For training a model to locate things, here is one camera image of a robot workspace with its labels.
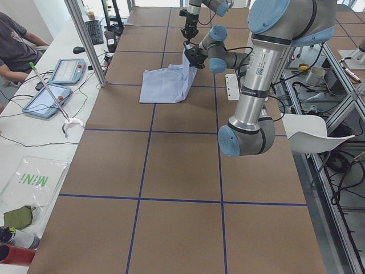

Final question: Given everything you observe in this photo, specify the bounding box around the white cup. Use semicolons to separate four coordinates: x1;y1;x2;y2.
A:
305;67;326;86

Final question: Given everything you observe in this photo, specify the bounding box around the red bottle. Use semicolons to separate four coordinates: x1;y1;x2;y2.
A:
1;245;36;267

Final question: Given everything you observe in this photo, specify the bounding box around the upper teach pendant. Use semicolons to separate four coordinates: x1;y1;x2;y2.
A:
49;58;86;85

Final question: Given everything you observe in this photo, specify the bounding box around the black computer mouse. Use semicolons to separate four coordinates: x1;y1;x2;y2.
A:
72;46;85;54

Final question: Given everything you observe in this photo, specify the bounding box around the teach pendant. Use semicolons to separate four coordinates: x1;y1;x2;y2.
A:
22;84;71;118
49;58;86;85

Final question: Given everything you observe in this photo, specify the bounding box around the white paper sheet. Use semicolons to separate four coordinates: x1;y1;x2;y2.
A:
1;155;69;218

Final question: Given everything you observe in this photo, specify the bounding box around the grabber stick green handle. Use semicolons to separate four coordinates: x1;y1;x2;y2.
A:
29;62;84;138

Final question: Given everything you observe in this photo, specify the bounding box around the seated person grey shirt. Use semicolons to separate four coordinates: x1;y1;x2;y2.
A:
1;13;48;82

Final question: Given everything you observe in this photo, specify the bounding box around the lower teach pendant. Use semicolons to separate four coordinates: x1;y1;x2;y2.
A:
22;84;71;118

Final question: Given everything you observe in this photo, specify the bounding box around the black keyboard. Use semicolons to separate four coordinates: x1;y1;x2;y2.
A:
84;20;104;45

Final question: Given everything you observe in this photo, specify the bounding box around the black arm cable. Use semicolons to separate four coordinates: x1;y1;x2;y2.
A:
196;8;220;26
222;47;286;115

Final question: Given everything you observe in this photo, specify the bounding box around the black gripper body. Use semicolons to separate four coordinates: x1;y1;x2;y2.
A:
180;13;199;40
184;47;205;69

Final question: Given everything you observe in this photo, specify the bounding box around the green bean bag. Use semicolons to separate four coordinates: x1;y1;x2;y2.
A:
3;205;34;229

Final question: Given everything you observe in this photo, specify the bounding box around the blue striped button shirt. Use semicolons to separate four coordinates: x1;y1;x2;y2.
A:
139;53;197;103

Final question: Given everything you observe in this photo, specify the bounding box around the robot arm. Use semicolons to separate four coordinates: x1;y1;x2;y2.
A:
179;0;234;41
185;1;337;157

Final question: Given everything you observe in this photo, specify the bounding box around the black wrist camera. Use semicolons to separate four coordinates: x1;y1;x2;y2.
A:
179;9;188;17

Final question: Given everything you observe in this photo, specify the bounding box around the white chair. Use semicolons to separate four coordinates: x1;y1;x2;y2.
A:
282;114;355;154

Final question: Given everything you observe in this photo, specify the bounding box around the aluminium frame post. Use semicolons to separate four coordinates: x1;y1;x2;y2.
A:
64;0;107;87

